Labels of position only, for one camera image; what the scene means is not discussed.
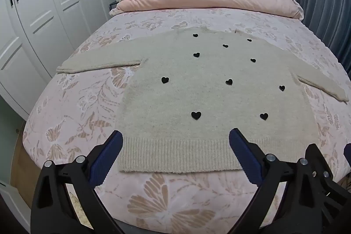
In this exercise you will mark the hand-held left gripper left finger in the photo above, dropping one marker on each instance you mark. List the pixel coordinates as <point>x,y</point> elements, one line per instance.
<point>109,153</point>

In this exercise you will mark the blue-grey curtain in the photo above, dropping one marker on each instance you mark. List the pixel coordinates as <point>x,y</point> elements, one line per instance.
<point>320,0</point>

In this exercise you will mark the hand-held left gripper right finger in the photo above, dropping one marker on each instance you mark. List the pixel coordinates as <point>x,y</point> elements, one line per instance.
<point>244,153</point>

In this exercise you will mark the beige sweater with black hearts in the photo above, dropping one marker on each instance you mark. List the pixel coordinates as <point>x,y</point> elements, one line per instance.
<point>208,102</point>

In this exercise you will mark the dark nightstand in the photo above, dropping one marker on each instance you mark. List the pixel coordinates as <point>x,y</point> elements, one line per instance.
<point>114,3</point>

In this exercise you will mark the floral butterfly bed sheet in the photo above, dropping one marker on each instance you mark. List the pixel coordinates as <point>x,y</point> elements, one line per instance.
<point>82,118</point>

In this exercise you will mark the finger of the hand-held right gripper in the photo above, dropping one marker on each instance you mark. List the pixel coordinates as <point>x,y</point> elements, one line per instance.
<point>348,154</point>
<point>326,168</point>

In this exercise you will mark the white wardrobe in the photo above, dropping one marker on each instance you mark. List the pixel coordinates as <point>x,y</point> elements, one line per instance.
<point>41,17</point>

